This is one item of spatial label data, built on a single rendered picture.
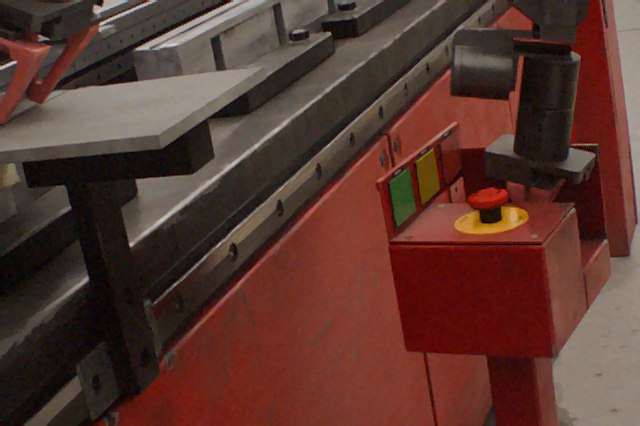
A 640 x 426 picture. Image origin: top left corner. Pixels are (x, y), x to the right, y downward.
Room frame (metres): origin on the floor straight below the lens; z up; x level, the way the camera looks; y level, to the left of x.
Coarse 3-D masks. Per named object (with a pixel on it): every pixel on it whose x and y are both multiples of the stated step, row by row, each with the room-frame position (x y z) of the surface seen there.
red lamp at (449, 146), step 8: (448, 136) 1.23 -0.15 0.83; (456, 136) 1.24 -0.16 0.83; (440, 144) 1.21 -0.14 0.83; (448, 144) 1.22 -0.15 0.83; (456, 144) 1.24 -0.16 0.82; (448, 152) 1.22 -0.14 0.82; (456, 152) 1.24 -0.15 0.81; (448, 160) 1.22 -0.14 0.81; (456, 160) 1.24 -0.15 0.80; (448, 168) 1.22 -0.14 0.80; (456, 168) 1.23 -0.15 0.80; (448, 176) 1.21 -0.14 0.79
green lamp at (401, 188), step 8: (408, 168) 1.14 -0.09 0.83; (400, 176) 1.12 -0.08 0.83; (408, 176) 1.14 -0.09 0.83; (392, 184) 1.11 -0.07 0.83; (400, 184) 1.12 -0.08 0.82; (408, 184) 1.13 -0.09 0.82; (392, 192) 1.10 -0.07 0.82; (400, 192) 1.12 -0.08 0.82; (408, 192) 1.13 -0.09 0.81; (392, 200) 1.10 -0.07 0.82; (400, 200) 1.12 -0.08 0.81; (408, 200) 1.13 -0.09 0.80; (400, 208) 1.11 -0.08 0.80; (408, 208) 1.13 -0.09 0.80; (400, 216) 1.11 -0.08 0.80; (408, 216) 1.12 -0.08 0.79; (400, 224) 1.11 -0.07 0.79
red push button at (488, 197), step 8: (480, 192) 1.09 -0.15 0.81; (488, 192) 1.09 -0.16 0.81; (496, 192) 1.08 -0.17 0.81; (504, 192) 1.09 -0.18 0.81; (472, 200) 1.08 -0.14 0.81; (480, 200) 1.08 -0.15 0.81; (488, 200) 1.07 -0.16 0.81; (496, 200) 1.07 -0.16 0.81; (504, 200) 1.08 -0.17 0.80; (472, 208) 1.09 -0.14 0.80; (480, 208) 1.08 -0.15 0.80; (488, 208) 1.07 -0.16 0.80; (496, 208) 1.08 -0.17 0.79; (480, 216) 1.09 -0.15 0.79; (488, 216) 1.08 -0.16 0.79; (496, 216) 1.08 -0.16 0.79
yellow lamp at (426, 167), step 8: (432, 152) 1.19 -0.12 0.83; (424, 160) 1.17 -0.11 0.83; (432, 160) 1.19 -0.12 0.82; (416, 168) 1.16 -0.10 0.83; (424, 168) 1.17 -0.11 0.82; (432, 168) 1.18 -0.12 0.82; (424, 176) 1.17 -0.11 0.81; (432, 176) 1.18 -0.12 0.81; (424, 184) 1.16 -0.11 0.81; (432, 184) 1.18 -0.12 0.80; (424, 192) 1.16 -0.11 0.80; (432, 192) 1.18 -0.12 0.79; (424, 200) 1.16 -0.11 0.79
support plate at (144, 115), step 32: (64, 96) 0.96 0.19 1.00; (96, 96) 0.93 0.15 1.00; (128, 96) 0.90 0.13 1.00; (160, 96) 0.87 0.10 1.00; (192, 96) 0.85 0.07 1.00; (224, 96) 0.84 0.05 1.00; (0, 128) 0.88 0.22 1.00; (32, 128) 0.85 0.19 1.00; (64, 128) 0.83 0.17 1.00; (96, 128) 0.81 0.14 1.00; (128, 128) 0.78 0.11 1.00; (160, 128) 0.76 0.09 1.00; (0, 160) 0.80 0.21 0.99; (32, 160) 0.79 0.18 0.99
